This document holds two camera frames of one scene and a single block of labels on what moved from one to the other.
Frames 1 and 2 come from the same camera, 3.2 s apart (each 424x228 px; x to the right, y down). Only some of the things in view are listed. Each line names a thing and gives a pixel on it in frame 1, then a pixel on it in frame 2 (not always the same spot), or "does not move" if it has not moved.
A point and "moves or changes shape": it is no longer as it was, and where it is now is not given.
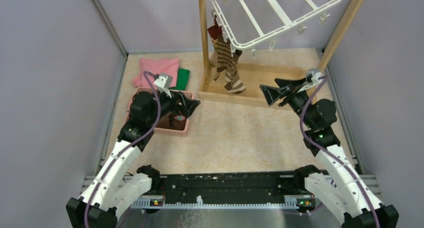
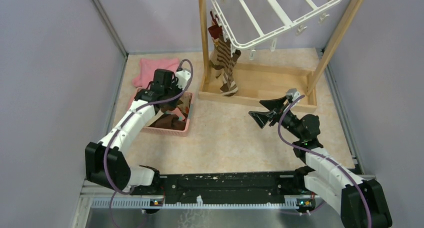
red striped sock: x=215 y=31 does not move
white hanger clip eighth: x=324 y=15 does not move
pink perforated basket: x=176 y=126 does not move
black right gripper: x=271 y=93 -> x=262 y=118
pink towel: x=169 y=66 does not move
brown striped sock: x=235 y=85 moves or changes shape
